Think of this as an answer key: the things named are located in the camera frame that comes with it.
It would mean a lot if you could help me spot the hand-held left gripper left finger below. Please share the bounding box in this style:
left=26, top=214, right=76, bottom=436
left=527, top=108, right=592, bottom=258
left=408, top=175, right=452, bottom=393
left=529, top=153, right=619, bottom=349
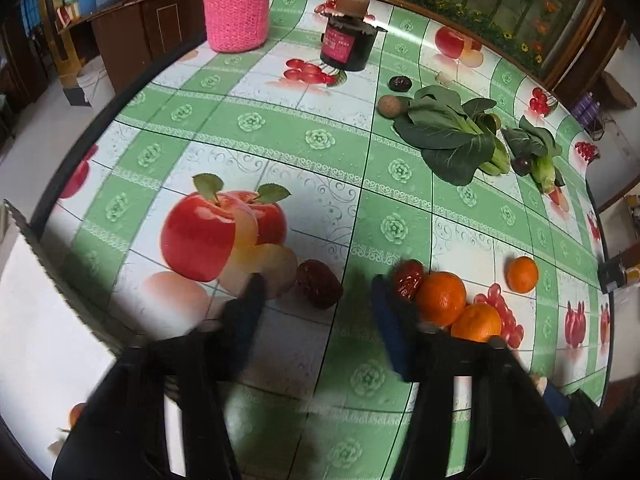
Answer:
left=52, top=272, right=268, bottom=480

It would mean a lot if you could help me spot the dark jar with red label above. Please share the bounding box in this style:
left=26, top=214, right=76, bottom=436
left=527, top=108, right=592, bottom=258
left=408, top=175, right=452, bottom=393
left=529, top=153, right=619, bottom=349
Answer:
left=320, top=0, right=388, bottom=72

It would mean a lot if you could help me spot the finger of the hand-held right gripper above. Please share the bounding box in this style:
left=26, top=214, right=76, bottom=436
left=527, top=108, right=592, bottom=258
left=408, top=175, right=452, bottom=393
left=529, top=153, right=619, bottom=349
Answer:
left=542, top=382, right=571, bottom=418

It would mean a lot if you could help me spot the small brown round fruit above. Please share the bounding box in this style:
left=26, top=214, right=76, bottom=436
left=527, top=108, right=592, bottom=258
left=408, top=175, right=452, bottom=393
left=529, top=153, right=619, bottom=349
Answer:
left=377, top=95, right=403, bottom=120

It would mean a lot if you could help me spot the blue plastic crate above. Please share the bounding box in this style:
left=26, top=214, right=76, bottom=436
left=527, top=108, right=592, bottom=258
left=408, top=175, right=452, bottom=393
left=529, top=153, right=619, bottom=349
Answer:
left=20, top=0, right=43, bottom=31

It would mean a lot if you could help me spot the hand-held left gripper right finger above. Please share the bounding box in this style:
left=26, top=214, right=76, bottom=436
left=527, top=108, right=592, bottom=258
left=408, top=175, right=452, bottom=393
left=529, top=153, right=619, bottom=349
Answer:
left=371, top=275, right=576, bottom=480

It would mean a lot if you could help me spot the black electric motor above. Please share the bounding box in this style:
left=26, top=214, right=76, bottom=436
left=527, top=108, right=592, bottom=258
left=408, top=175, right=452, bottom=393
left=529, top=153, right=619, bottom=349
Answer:
left=597, top=260, right=640, bottom=295

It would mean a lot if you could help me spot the wooden sideboard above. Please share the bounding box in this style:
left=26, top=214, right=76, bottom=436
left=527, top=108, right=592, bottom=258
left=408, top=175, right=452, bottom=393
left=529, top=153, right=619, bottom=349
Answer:
left=55, top=0, right=208, bottom=96

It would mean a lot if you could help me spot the white plastic bucket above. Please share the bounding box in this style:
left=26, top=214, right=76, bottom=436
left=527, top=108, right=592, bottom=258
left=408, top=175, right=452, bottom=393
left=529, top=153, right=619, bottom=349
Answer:
left=76, top=55, right=117, bottom=107

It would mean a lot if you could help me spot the large-leaf bok choy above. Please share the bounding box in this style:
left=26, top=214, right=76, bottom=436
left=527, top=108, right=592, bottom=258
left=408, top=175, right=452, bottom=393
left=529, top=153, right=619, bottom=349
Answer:
left=392, top=85, right=512, bottom=187

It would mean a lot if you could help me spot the green fruit print tablecloth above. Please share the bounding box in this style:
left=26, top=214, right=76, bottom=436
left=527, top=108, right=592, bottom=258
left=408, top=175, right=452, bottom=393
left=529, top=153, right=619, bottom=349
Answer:
left=30, top=0, right=613, bottom=480

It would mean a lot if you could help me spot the dark red date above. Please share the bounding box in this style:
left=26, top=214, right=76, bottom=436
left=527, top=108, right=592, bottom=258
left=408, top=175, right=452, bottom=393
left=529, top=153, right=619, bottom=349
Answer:
left=294, top=259, right=343, bottom=310

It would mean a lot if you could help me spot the orange mandarin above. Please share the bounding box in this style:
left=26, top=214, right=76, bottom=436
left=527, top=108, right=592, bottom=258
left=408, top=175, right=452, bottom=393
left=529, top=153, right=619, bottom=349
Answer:
left=416, top=271, right=468, bottom=328
left=450, top=302, right=502, bottom=343
left=506, top=256, right=540, bottom=294

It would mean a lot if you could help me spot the jar with pink crochet sleeve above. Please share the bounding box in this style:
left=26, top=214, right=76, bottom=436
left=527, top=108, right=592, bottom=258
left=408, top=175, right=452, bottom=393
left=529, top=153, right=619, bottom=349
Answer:
left=201, top=0, right=277, bottom=53

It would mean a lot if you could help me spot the pale-stalk bok choy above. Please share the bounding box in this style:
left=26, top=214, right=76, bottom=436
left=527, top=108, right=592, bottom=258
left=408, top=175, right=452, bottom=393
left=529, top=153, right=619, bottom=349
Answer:
left=501, top=115, right=568, bottom=196

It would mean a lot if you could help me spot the bright red date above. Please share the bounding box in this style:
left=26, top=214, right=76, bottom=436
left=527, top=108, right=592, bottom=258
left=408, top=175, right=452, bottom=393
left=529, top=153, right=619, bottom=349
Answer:
left=390, top=259, right=428, bottom=306

